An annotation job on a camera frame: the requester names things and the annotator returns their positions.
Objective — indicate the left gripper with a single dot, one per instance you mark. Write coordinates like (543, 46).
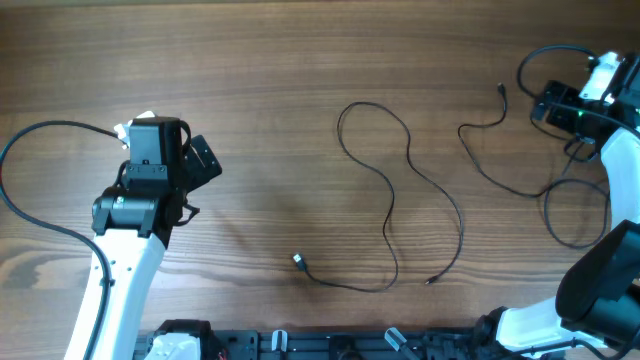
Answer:
(197, 175)

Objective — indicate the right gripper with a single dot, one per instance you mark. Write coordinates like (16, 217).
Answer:
(568, 95)

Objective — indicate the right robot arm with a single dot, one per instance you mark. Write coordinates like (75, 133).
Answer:
(597, 302)

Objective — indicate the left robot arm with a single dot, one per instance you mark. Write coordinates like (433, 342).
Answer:
(133, 221)

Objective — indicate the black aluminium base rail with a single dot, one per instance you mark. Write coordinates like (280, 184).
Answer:
(195, 339)

